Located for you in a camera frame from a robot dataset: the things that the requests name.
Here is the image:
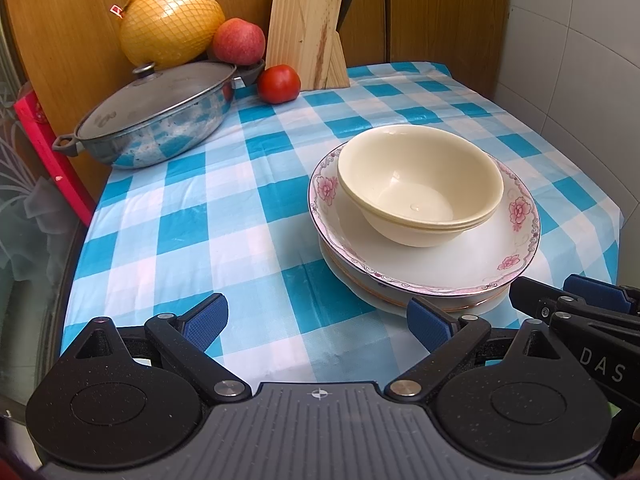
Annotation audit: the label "cream bowl front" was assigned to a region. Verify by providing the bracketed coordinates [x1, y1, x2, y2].
[337, 125, 503, 224]

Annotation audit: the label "white plate red flowers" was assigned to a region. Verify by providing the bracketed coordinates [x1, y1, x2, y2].
[318, 236, 507, 318]

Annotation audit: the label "red apple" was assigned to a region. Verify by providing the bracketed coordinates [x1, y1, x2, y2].
[212, 18, 266, 66]

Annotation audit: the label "cream bowl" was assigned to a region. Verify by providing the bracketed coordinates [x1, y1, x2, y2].
[349, 198, 499, 236]
[363, 211, 475, 248]
[337, 125, 503, 224]

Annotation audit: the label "etched glass door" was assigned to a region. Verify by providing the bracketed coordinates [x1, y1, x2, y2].
[1, 18, 84, 404]

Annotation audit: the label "deep plate pink flowers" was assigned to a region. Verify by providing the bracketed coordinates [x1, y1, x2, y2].
[308, 146, 541, 297]

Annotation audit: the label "steel pan with lid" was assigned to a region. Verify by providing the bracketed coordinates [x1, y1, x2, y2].
[52, 61, 265, 170]

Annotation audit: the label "cream bowl back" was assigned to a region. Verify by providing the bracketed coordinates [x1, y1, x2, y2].
[363, 211, 475, 248]

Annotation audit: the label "yellow pomelo in net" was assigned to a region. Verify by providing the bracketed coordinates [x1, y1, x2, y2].
[110, 0, 226, 70]

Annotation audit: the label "wooden knife block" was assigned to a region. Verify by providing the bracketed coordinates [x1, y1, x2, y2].
[266, 0, 349, 90]

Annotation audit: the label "red box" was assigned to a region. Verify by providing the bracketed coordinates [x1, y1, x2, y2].
[14, 81, 96, 226]

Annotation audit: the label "white plate colourful flowers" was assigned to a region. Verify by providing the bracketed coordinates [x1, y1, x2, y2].
[319, 244, 522, 313]

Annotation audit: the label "red tomato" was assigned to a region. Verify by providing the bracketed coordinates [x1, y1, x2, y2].
[257, 64, 302, 104]

